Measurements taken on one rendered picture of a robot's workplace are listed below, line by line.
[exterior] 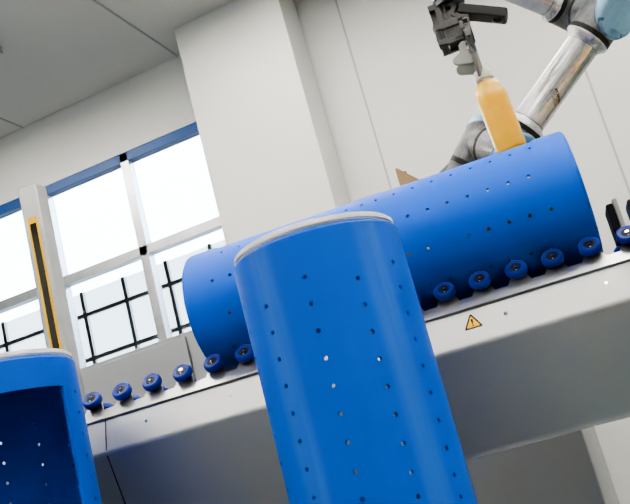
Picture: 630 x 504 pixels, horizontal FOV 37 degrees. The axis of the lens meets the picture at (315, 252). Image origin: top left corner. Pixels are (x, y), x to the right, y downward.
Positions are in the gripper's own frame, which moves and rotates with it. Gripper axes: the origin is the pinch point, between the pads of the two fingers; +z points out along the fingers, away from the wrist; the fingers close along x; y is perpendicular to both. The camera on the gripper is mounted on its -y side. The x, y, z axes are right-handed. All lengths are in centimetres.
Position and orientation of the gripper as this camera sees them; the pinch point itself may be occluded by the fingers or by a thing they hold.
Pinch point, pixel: (482, 73)
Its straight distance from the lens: 220.5
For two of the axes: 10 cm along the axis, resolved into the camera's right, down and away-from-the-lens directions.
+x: -2.8, -1.7, -9.4
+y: -9.3, 3.1, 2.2
